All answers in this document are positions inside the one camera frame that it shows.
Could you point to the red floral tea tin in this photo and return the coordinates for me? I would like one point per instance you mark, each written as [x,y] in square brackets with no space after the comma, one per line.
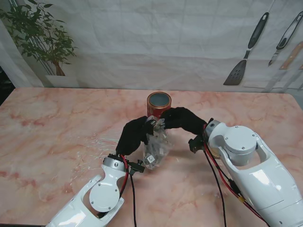
[156,106]

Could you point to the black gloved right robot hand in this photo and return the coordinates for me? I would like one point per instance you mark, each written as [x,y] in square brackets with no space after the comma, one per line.
[184,118]

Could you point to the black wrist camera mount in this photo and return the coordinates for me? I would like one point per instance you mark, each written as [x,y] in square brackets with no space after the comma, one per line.
[137,168]
[196,144]

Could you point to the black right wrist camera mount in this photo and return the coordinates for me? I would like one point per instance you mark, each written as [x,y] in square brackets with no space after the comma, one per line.
[196,144]

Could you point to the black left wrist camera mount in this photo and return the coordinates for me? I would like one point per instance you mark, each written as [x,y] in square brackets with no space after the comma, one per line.
[137,168]

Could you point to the white printed backdrop cloth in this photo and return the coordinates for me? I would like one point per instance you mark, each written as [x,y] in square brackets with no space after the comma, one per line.
[151,42]

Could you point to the clear plastic tea bag pouch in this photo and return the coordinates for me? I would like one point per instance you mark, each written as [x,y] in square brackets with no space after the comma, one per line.
[157,151]

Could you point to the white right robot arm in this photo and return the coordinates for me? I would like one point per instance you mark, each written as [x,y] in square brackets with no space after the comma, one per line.
[260,179]

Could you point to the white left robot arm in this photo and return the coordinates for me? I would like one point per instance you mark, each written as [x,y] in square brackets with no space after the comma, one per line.
[99,196]

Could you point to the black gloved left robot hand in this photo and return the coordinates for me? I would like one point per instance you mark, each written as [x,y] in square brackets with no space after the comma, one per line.
[132,137]

